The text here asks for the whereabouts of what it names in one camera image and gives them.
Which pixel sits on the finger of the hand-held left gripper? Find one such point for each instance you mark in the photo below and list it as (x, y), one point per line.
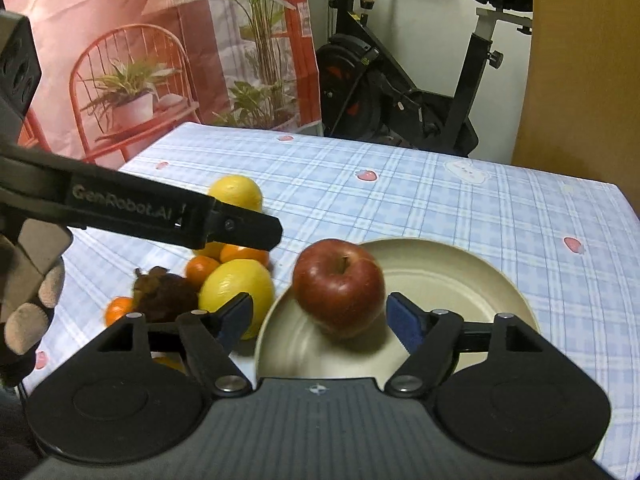
(247, 227)

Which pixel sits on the black exercise bike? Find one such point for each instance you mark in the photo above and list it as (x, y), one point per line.
(370, 85)

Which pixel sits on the yellow lemon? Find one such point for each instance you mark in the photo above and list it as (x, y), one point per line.
(235, 191)
(232, 287)

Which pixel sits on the brown wooden panel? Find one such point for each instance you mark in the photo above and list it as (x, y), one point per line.
(585, 60)

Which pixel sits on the small tangerine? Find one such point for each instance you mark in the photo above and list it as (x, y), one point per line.
(170, 363)
(209, 250)
(202, 270)
(118, 310)
(245, 255)

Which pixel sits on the plaid tablecloth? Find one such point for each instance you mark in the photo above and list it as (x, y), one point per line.
(400, 195)

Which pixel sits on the printed backdrop cloth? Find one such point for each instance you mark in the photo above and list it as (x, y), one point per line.
(150, 35)

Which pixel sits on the red apple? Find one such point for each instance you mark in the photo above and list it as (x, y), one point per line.
(337, 285)

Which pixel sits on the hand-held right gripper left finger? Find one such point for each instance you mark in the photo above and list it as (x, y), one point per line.
(237, 317)

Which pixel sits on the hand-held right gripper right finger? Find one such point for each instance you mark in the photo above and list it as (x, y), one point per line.
(405, 325)

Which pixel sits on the dark brown dried fruit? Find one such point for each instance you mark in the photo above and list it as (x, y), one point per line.
(162, 297)

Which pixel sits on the beige plate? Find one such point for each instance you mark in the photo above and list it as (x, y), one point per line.
(450, 280)

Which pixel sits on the person's left hand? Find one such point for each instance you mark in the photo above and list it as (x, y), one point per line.
(27, 327)

